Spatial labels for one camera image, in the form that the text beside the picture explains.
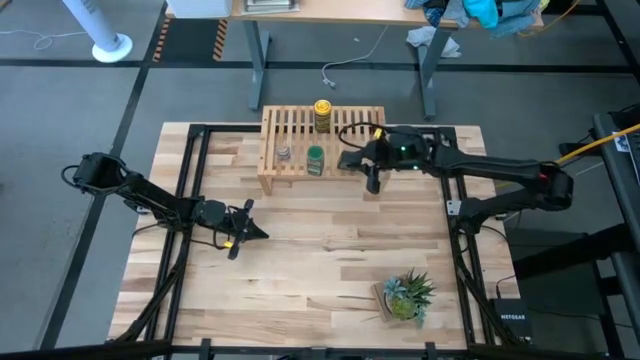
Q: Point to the pile of blue clothes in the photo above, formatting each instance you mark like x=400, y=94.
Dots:
x=480, y=12

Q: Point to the green-lid spice jar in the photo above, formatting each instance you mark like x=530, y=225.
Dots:
x=315, y=161

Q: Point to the black side desk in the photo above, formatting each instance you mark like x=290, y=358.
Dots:
x=625, y=200

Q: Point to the white box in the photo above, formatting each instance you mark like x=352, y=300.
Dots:
x=200, y=7

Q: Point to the wooden slatted shelf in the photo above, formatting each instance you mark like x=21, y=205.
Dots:
x=290, y=176

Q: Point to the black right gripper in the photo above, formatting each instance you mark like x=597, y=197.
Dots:
x=405, y=150

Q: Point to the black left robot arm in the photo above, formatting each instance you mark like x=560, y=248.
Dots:
x=145, y=197

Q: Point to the black mat with orange stripes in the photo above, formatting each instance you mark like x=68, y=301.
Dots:
x=190, y=40

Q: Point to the white cloth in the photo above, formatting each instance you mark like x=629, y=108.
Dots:
x=425, y=37

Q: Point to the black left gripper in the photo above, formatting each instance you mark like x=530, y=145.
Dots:
x=217, y=217

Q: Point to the wooden desk with grey legs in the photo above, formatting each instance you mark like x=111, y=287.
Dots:
x=350, y=12

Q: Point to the black metal table frame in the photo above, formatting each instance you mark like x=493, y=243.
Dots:
x=240, y=128

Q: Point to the stack of books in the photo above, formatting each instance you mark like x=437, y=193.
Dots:
x=270, y=6

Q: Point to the black Netgear router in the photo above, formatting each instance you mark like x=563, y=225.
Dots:
x=512, y=320

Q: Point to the small brown spice jar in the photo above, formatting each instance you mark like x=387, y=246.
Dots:
x=284, y=153

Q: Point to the potted succulent plant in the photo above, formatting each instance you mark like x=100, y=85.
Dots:
x=405, y=300

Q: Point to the yellow-lid spice jar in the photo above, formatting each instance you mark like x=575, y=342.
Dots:
x=322, y=116

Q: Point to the white standing fan base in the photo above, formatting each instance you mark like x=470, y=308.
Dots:
x=102, y=32

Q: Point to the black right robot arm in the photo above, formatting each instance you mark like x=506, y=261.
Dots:
x=500, y=170

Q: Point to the white printed label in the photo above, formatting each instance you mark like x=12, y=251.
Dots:
x=621, y=142

